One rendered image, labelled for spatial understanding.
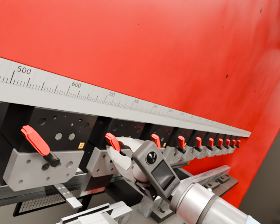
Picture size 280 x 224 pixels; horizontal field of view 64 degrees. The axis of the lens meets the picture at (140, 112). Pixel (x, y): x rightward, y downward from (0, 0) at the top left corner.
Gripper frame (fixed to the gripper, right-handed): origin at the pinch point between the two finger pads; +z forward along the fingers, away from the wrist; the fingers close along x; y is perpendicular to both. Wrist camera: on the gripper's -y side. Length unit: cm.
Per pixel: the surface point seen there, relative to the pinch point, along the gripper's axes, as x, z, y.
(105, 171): -4.8, 2.5, 10.1
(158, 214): 5, 1, 68
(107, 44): 9.3, 2.9, -20.4
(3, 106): -10, 57, 10
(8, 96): -10.3, 3.0, -23.3
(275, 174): 224, -37, 351
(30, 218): -54, 105, 140
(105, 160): -3.1, 2.5, 6.2
